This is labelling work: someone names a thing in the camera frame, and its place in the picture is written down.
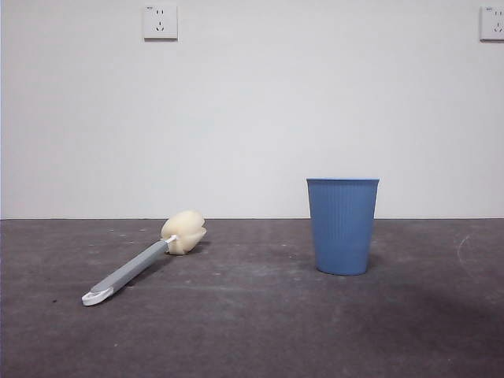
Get grey-handled sponge cup brush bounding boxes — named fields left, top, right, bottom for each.
left=81, top=210, right=208, bottom=307

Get blue ribbed plastic cup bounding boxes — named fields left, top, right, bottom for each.
left=306, top=177, right=381, bottom=276

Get white wall socket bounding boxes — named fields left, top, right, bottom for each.
left=143, top=5, right=179, bottom=42
left=479, top=6, right=504, bottom=43

